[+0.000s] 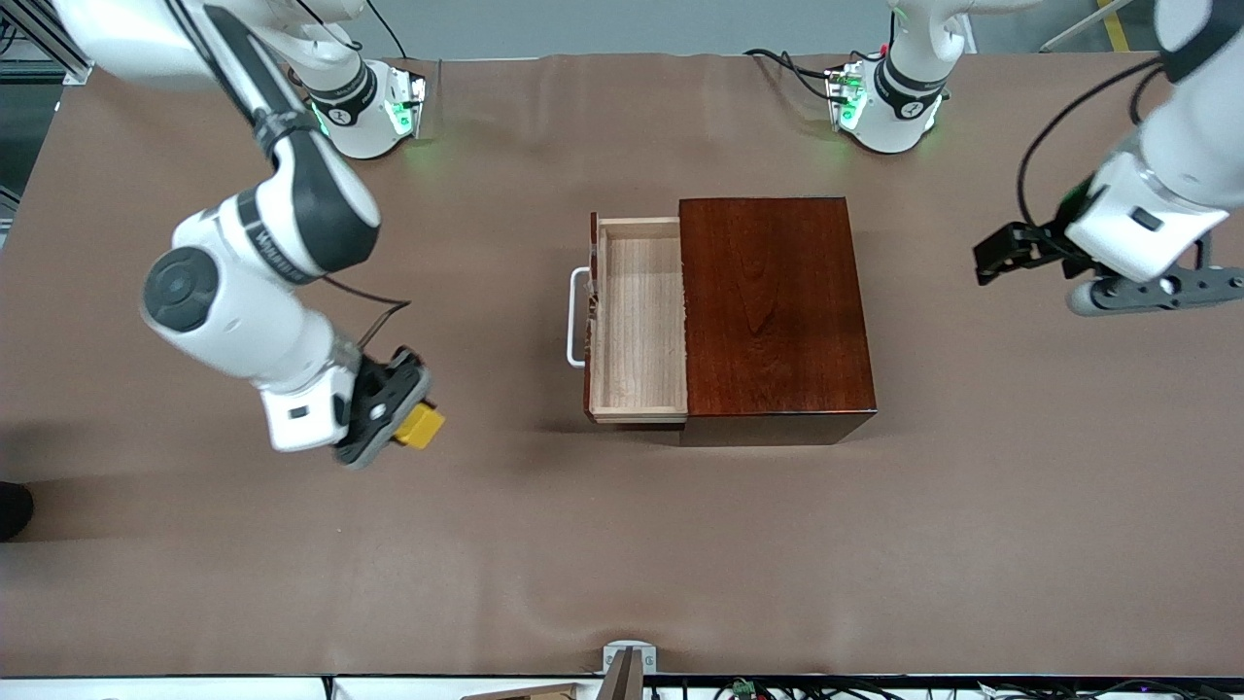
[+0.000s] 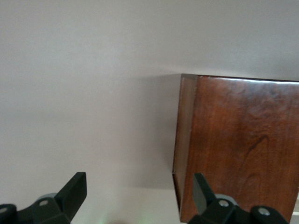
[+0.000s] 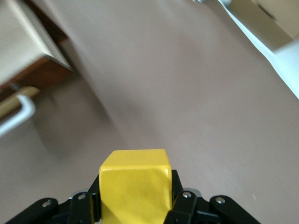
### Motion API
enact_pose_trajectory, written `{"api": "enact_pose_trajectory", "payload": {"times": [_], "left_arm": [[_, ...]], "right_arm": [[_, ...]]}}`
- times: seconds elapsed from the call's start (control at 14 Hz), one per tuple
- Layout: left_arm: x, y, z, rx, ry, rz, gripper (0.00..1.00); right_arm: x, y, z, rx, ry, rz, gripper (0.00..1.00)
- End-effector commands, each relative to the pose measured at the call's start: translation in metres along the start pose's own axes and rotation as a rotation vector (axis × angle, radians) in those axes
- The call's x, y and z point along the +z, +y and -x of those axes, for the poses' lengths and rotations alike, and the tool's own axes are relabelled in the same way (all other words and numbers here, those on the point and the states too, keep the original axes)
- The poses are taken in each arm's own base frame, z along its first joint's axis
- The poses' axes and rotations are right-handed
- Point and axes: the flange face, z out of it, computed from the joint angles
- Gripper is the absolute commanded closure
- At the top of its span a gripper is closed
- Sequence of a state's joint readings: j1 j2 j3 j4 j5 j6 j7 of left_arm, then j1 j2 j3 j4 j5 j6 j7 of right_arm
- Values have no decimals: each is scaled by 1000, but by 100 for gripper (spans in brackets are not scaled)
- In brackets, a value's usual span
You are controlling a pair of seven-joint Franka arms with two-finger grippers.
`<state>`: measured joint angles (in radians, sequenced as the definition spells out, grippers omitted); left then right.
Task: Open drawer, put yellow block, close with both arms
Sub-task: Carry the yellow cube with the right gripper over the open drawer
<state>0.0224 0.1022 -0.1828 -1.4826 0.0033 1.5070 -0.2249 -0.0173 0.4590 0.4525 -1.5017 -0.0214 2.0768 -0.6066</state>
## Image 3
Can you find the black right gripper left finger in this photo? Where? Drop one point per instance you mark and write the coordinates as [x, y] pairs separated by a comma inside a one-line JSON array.
[[79, 210]]

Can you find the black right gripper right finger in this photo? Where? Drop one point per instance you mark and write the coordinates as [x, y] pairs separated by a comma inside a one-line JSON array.
[[187, 207]]

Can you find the yellow wooden block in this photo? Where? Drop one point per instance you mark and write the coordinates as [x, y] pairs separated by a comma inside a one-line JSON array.
[[135, 186]]

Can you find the brown table cloth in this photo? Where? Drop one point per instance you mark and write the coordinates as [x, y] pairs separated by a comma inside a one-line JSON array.
[[163, 93]]

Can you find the beige box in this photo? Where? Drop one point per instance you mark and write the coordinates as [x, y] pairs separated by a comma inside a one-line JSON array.
[[268, 21]]

